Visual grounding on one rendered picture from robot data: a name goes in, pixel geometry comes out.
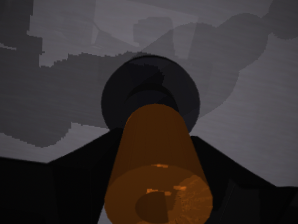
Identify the orange knob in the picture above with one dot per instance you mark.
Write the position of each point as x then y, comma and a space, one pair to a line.
157, 177

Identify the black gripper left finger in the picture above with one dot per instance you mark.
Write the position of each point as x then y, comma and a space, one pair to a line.
68, 190

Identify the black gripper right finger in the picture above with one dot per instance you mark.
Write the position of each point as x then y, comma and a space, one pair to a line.
241, 197

